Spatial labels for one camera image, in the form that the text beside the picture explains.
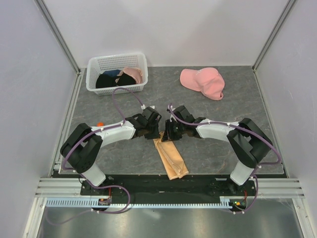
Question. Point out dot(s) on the white slotted cable duct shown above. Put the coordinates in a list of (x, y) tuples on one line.
[(224, 203)]

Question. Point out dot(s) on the left aluminium frame post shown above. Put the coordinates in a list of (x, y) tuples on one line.
[(57, 34)]

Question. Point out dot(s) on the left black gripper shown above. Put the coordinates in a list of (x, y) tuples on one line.
[(156, 134)]

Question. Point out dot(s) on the white plastic basket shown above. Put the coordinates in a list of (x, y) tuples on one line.
[(97, 65)]

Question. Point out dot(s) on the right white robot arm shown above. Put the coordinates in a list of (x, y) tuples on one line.
[(247, 140)]

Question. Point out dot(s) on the aluminium frame post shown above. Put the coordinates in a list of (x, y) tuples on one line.
[(274, 32), (57, 34)]

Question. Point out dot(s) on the light pink cap in basket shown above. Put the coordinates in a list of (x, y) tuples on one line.
[(135, 73)]

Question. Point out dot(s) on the peach cloth napkin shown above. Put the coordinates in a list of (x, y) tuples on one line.
[(172, 161)]

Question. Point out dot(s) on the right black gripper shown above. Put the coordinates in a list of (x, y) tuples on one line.
[(168, 135)]

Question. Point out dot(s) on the blue cap in basket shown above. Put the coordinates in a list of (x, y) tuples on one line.
[(112, 73)]

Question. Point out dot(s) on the pink baseball cap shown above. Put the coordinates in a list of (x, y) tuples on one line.
[(207, 81)]

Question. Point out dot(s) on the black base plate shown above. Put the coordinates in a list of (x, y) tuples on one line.
[(155, 188)]

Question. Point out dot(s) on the aluminium front rail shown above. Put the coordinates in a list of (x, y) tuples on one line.
[(269, 188)]

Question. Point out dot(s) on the black cap in basket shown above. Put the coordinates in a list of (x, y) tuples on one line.
[(106, 81)]

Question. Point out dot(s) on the right aluminium frame post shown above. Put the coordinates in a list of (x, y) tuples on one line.
[(274, 32)]

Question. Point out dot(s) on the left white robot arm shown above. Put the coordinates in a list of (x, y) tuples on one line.
[(81, 148)]

